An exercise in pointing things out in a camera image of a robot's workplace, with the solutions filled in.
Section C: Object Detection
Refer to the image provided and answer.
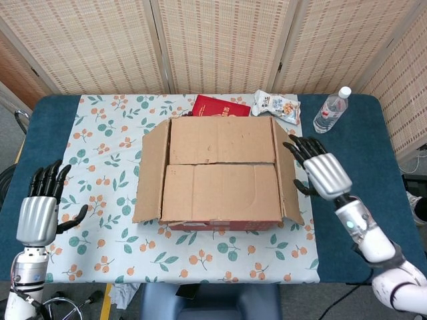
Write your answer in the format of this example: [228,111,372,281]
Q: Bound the clear plastic water bottle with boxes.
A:
[312,85,352,134]

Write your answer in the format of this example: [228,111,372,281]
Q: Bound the white snack bag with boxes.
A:
[250,89,301,126]

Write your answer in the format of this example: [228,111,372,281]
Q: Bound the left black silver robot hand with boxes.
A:
[15,159,89,247]

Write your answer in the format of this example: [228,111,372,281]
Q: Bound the black equipment box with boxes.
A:
[402,173,427,188]

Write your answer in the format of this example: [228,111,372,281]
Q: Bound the cardboard box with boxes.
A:
[132,115,306,232]

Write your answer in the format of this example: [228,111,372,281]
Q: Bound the floral print tablecloth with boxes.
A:
[28,94,321,284]

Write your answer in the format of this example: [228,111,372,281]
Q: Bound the chrome tube chair frame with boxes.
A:
[13,111,31,136]

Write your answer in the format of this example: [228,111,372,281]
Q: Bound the black metal floor stand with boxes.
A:
[41,289,105,320]

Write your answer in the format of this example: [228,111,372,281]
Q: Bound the crumpled white paper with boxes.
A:
[109,283,143,306]

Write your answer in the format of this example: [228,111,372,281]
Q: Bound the black round floor object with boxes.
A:
[0,163,17,211]

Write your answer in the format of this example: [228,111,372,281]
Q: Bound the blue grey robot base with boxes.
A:
[139,283,283,320]

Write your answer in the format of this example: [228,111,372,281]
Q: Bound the woven bamboo folding screen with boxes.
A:
[0,0,427,161]

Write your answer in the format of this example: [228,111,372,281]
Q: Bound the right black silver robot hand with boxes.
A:
[282,134,354,201]

